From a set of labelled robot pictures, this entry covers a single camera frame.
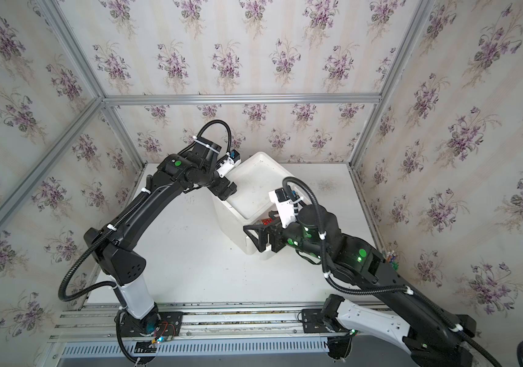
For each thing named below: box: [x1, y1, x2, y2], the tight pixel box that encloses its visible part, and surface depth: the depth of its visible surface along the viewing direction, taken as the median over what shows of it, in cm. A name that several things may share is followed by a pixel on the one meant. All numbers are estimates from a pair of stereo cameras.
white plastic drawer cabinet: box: [211, 152, 290, 256], surface depth 80 cm
